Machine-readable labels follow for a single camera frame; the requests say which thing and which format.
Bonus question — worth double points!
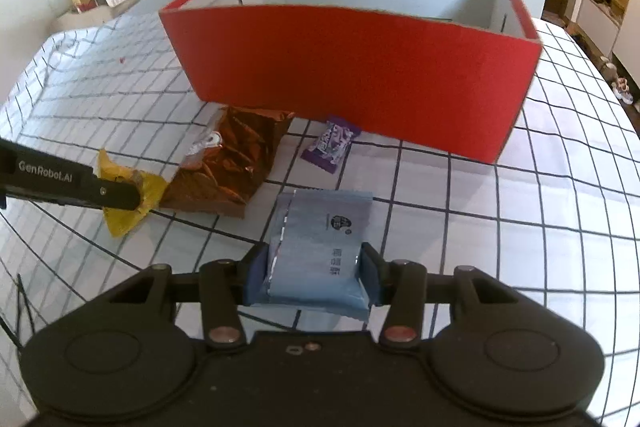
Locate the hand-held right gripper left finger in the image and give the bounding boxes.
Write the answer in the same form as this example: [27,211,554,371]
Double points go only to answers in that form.
[107,243,271,350]

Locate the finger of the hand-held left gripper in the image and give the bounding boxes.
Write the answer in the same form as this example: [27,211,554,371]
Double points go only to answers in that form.
[94,179,142,211]

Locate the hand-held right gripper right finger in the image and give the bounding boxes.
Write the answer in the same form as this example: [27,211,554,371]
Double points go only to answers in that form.
[360,243,538,350]

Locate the yellow snack packet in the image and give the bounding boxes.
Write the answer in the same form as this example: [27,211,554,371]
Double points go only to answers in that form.
[96,148,167,239]

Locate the blue-grey snack packet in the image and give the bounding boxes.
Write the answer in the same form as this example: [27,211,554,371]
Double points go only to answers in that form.
[248,189,375,319]

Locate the red cardboard box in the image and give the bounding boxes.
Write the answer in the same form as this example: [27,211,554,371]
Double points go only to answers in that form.
[159,0,543,165]

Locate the brown foil snack bag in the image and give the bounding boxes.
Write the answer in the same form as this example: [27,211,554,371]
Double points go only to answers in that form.
[159,104,296,220]

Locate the purple candy packet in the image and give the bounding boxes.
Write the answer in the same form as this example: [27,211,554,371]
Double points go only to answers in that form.
[300,117,362,176]

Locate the checkered white tablecloth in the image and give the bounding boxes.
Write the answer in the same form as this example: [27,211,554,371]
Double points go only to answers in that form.
[0,14,640,427]

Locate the white shoes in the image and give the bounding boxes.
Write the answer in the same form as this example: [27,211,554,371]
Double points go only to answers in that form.
[612,77,634,104]

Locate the white shoe cabinet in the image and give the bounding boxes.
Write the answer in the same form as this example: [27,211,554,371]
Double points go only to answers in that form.
[575,0,626,58]

